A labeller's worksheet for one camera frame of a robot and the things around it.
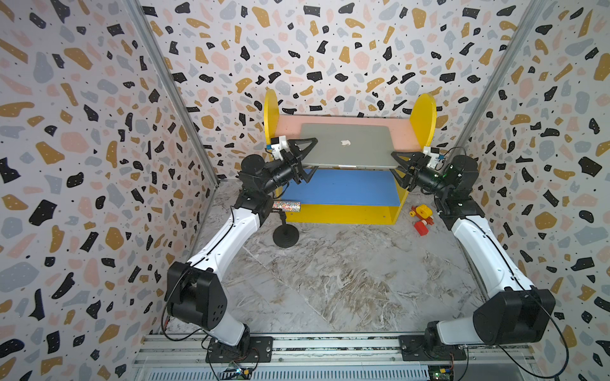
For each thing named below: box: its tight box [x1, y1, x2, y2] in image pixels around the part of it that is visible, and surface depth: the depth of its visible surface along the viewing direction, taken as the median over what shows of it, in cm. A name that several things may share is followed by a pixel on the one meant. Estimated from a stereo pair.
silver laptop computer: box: [300, 123, 398, 170], surface depth 77 cm
